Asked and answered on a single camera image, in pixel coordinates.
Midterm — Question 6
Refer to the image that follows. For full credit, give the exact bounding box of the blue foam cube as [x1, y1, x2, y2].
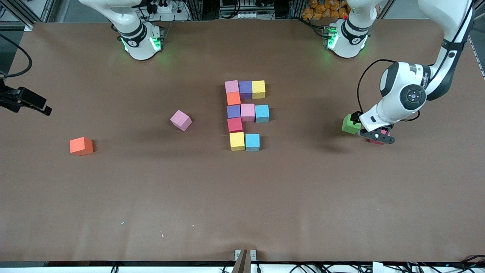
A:
[255, 105, 270, 124]
[245, 133, 261, 152]

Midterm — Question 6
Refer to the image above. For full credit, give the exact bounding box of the yellow foam cube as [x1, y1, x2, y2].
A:
[252, 80, 266, 100]
[229, 132, 246, 152]

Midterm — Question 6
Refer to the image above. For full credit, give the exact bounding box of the green foam cube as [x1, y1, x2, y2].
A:
[341, 113, 361, 135]

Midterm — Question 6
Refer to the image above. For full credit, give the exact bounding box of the large table cover sheet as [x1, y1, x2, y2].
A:
[0, 19, 485, 263]

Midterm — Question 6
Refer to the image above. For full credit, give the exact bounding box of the pile of orange toys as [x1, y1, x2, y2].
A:
[302, 0, 351, 20]

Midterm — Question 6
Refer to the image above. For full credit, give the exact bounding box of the dark equipment rack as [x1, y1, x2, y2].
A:
[218, 0, 300, 19]

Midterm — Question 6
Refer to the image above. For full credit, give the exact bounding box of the white power strip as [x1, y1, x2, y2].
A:
[146, 0, 175, 14]

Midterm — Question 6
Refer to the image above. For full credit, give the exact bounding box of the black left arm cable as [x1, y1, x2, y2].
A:
[356, 0, 475, 122]

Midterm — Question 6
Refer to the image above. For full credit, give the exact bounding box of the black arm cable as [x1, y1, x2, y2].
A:
[356, 0, 475, 122]
[0, 34, 33, 78]

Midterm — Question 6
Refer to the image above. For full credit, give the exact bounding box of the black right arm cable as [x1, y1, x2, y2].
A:
[0, 34, 33, 78]

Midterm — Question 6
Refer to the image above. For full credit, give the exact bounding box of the aluminium frame profile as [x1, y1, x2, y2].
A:
[453, 0, 485, 52]
[0, 0, 57, 31]

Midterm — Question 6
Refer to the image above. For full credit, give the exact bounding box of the front camera mount post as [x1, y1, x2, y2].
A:
[234, 249, 257, 273]

